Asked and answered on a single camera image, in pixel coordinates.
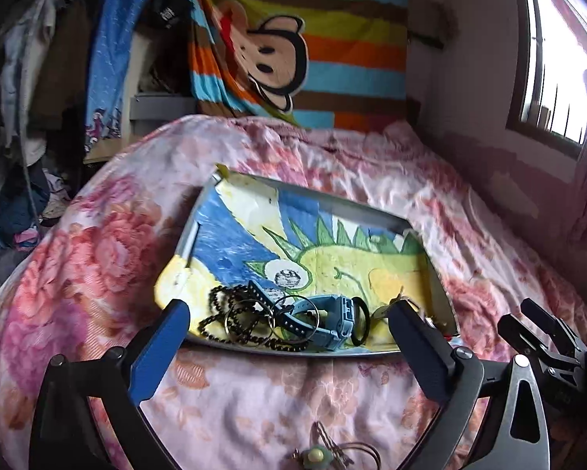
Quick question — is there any black garment with white print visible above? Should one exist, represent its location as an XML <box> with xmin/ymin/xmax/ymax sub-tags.
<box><xmin>146</xmin><ymin>0</ymin><xmax>194</xmax><ymax>36</ymax></box>

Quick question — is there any black hair band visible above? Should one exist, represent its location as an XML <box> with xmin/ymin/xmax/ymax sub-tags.
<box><xmin>349</xmin><ymin>298</ymin><xmax>373</xmax><ymax>347</ymax></box>

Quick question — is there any small olive charm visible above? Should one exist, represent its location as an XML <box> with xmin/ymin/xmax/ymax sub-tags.
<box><xmin>372</xmin><ymin>286</ymin><xmax>408</xmax><ymax>320</ymax></box>

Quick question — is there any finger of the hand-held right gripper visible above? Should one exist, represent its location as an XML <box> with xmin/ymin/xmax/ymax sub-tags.
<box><xmin>498</xmin><ymin>313</ymin><xmax>582</xmax><ymax>379</ymax></box>
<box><xmin>521</xmin><ymin>298</ymin><xmax>587</xmax><ymax>354</ymax></box>

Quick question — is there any row of hanging clothes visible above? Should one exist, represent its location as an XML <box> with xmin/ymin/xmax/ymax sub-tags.
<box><xmin>0</xmin><ymin>0</ymin><xmax>94</xmax><ymax>167</ymax></box>

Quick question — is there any blue cartoon print curtain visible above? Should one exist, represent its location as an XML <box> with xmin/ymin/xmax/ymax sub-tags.
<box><xmin>84</xmin><ymin>0</ymin><xmax>153</xmax><ymax>158</ymax></box>

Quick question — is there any pink floral blanket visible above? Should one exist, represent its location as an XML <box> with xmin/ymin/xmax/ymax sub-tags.
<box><xmin>0</xmin><ymin>115</ymin><xmax>587</xmax><ymax>470</ymax></box>

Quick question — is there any black bead necklace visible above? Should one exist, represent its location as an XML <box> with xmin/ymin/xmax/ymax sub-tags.
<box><xmin>198</xmin><ymin>281</ymin><xmax>318</xmax><ymax>353</ymax></box>

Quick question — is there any blue wrist watch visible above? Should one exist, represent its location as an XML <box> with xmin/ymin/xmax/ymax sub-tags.
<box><xmin>248</xmin><ymin>280</ymin><xmax>359</xmax><ymax>352</ymax></box>

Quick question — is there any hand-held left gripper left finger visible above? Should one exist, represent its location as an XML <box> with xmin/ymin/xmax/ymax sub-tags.
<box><xmin>29</xmin><ymin>298</ymin><xmax>191</xmax><ymax>470</ymax></box>

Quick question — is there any silver metal bangle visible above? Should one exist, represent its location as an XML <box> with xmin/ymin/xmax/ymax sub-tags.
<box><xmin>268</xmin><ymin>295</ymin><xmax>320</xmax><ymax>344</ymax></box>
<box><xmin>224</xmin><ymin>298</ymin><xmax>275</xmax><ymax>342</ymax></box>

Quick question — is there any grey tray with dinosaur drawing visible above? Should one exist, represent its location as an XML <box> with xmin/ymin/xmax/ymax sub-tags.
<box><xmin>155</xmin><ymin>164</ymin><xmax>461</xmax><ymax>356</ymax></box>

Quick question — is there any green pendant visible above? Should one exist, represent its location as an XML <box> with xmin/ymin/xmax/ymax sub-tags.
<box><xmin>287</xmin><ymin>421</ymin><xmax>383</xmax><ymax>470</ymax></box>

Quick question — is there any barred window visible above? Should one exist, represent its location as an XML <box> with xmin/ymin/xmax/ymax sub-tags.
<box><xmin>506</xmin><ymin>0</ymin><xmax>587</xmax><ymax>158</ymax></box>

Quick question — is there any pile of clothes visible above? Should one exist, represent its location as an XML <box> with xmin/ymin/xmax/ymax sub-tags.
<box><xmin>0</xmin><ymin>154</ymin><xmax>75</xmax><ymax>256</ymax></box>

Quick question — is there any grey shelf board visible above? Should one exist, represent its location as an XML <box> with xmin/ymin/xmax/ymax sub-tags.
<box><xmin>129</xmin><ymin>94</ymin><xmax>197</xmax><ymax>121</ymax></box>

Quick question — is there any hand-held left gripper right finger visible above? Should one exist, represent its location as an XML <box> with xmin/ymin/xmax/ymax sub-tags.
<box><xmin>388</xmin><ymin>301</ymin><xmax>551</xmax><ymax>470</ymax></box>

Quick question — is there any striped monkey print blanket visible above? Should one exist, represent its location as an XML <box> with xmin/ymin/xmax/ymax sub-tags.
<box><xmin>186</xmin><ymin>0</ymin><xmax>412</xmax><ymax>131</ymax></box>

